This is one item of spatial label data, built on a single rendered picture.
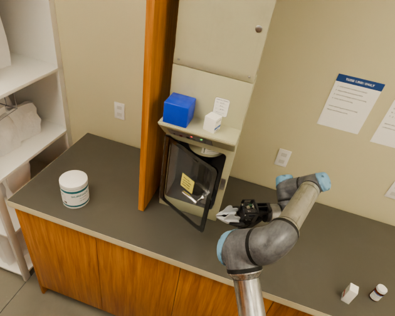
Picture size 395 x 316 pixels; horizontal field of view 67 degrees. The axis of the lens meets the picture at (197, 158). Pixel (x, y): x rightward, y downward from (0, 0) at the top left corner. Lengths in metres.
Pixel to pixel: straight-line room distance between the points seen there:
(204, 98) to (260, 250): 0.62
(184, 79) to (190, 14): 0.24
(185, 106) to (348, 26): 0.81
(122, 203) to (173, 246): 0.37
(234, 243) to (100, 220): 0.80
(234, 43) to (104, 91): 1.06
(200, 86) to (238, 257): 0.65
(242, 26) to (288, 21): 0.46
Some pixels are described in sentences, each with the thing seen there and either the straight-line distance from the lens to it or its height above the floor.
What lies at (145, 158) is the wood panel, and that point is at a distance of 1.36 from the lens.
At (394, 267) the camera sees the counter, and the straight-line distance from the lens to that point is 1.88.
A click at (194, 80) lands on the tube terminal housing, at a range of 1.20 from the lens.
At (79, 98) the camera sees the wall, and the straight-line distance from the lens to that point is 2.11.
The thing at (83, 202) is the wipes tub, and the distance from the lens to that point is 1.62.
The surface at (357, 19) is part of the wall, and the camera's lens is 1.55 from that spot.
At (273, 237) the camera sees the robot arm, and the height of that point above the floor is 1.45.
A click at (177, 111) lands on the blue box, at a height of 1.57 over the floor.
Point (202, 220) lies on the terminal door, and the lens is 1.42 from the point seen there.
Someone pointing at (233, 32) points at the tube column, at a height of 1.87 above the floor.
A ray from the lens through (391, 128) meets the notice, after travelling 1.76.
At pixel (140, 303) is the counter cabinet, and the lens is 1.96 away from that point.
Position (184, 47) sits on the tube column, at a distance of 1.18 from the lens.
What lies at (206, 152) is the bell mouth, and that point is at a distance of 1.37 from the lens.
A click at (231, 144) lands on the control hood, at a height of 1.50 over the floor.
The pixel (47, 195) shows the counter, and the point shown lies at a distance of 1.73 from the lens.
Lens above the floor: 2.13
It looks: 37 degrees down
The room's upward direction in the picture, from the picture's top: 10 degrees clockwise
